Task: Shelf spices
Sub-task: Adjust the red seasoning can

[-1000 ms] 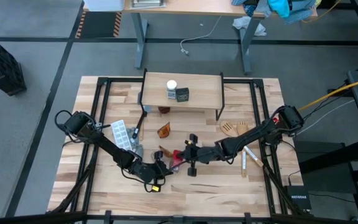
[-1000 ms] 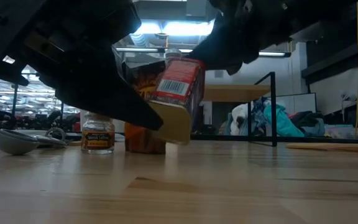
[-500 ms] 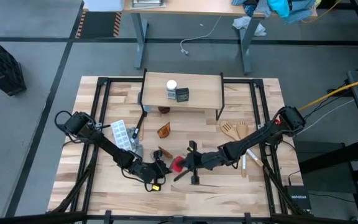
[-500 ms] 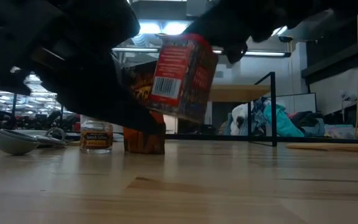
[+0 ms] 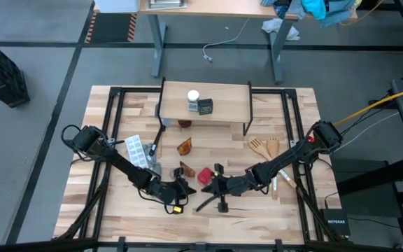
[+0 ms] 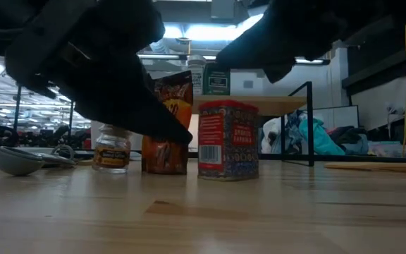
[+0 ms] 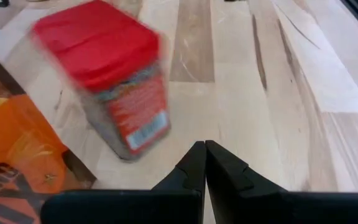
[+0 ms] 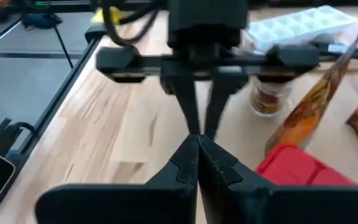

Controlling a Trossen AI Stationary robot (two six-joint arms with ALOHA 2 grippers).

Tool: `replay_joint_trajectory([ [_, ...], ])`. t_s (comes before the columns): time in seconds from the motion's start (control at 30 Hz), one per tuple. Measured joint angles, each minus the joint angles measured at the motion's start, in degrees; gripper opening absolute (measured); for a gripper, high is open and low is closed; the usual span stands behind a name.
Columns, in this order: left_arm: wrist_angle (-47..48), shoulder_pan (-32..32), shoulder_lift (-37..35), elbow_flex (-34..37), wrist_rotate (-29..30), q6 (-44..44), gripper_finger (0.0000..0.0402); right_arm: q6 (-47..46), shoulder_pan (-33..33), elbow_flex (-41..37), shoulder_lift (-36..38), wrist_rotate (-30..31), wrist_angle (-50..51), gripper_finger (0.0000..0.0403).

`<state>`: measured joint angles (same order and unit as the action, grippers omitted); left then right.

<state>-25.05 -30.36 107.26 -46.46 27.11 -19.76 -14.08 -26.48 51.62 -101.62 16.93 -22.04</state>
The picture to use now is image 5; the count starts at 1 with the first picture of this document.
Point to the black red computer tower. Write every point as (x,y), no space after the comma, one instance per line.
(2,73)

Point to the white ice cube tray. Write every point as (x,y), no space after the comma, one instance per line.
(136,150)

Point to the orange brown spice pouch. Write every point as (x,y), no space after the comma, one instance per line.
(184,147)
(187,170)

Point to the light wooden desk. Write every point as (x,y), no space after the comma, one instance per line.
(222,8)

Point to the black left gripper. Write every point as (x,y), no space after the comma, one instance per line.
(164,190)

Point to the green black pepper tin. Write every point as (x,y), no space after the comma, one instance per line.
(205,106)

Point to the white cloth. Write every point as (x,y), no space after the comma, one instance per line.
(278,28)

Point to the wooden slotted spatula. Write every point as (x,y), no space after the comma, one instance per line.
(257,145)

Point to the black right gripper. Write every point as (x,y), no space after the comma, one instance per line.
(238,183)

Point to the pile of clothes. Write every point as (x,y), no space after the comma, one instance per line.
(313,8)

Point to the red-lidded spice tin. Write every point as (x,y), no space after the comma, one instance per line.
(205,176)

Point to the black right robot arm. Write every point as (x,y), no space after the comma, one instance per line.
(292,154)

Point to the black hazard-striped floor mat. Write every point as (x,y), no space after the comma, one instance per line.
(110,28)

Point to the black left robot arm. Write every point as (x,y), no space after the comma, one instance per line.
(117,161)

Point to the white flat box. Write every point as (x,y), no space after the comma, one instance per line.
(117,5)

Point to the small brown jar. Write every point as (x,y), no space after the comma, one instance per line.
(184,123)

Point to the wooden shelf riser black legs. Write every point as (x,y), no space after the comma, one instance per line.
(236,108)

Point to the black Netgear router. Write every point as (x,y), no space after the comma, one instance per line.
(336,222)

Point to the stack of papers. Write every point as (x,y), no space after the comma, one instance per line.
(166,3)

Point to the white-lidded seasoning jar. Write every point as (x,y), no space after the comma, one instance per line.
(193,99)

